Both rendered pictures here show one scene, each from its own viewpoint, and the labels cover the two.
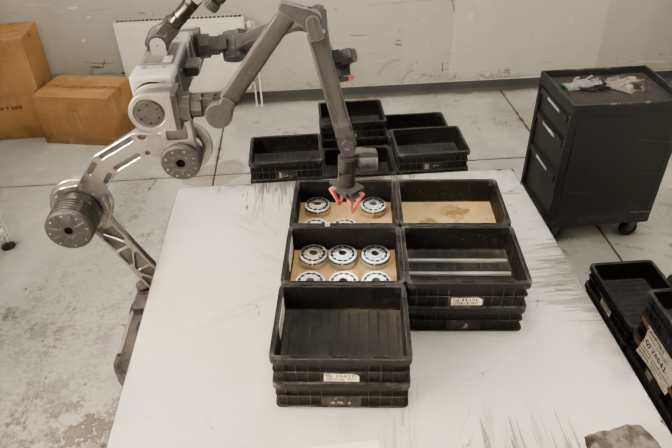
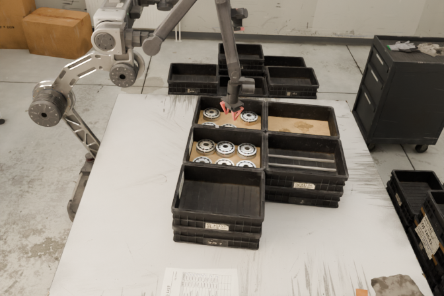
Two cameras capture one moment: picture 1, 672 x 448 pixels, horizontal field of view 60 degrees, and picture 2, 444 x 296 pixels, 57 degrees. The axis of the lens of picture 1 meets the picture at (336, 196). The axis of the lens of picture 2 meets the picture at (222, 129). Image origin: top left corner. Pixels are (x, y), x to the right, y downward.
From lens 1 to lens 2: 0.10 m
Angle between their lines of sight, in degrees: 3
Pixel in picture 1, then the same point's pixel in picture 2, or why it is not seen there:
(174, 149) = (119, 67)
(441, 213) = (294, 126)
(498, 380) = (319, 238)
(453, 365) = (291, 226)
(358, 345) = (230, 207)
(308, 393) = (194, 234)
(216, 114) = (149, 46)
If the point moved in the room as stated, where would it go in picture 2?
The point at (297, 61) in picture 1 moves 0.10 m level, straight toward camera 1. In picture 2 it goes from (207, 12) to (207, 15)
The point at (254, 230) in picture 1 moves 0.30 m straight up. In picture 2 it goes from (168, 126) to (166, 85)
